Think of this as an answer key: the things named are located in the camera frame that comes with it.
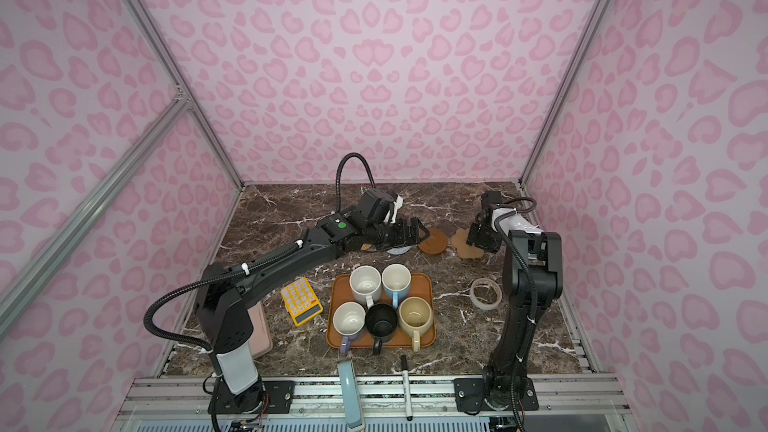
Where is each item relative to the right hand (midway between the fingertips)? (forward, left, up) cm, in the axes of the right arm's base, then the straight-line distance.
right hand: (480, 241), depth 100 cm
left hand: (-12, +20, +21) cm, 32 cm away
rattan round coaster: (-23, +33, +32) cm, 51 cm away
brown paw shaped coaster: (-2, +5, -3) cm, 6 cm away
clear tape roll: (-21, +1, -1) cm, 22 cm away
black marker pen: (-43, +24, -1) cm, 49 cm away
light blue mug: (-15, +27, +2) cm, 32 cm away
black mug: (-27, +31, -1) cm, 41 cm away
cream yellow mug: (-25, +22, -1) cm, 33 cm away
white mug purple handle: (-27, +40, 0) cm, 48 cm away
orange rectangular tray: (-15, +20, -3) cm, 25 cm away
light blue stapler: (-46, +38, -2) cm, 59 cm away
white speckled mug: (-16, +37, -1) cm, 40 cm away
